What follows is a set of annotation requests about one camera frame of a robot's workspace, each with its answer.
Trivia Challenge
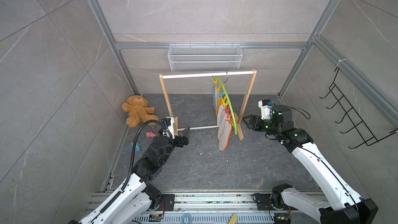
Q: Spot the wooden clothes rack frame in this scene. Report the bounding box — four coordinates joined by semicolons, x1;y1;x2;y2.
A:
159;69;257;141

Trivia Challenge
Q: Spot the yellow fuzzy insole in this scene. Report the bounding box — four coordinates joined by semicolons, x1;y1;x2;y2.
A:
216;97;225;115

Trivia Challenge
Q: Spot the teal robot toy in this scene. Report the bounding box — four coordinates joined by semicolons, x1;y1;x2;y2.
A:
131;142;141;153

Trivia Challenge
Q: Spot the black wall hook rack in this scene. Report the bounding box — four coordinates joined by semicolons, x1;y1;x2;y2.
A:
319;68;398;149

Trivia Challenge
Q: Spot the white foam insole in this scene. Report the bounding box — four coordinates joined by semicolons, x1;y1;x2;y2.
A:
217;105;226;127

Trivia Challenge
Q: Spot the grey striped insole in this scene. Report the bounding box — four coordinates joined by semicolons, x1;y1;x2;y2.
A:
218;114;230;140

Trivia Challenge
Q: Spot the green round clip hanger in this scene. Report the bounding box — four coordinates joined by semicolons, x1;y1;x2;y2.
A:
213;72;237;135

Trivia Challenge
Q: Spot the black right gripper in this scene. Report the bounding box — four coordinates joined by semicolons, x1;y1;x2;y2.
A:
243;114;280;138

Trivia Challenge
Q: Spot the white wire mesh basket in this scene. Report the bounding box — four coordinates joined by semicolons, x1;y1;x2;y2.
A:
167;44;243;72

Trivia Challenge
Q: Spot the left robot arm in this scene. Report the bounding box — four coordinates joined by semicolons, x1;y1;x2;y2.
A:
70;117;190;224

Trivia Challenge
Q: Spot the brown teddy bear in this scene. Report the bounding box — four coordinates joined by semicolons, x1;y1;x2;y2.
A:
122;95;159;128

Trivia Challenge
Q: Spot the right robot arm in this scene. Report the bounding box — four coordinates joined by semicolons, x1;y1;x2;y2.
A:
242;99;378;224

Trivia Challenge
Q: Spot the blue-grey foam insole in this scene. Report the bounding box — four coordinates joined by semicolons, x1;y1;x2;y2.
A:
212;85;218;110

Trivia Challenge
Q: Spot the pink pig toy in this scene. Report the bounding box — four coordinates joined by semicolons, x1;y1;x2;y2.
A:
146;131;157;139

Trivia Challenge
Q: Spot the red orange-edged insole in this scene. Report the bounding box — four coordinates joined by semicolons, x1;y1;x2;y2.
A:
218;121;233;151

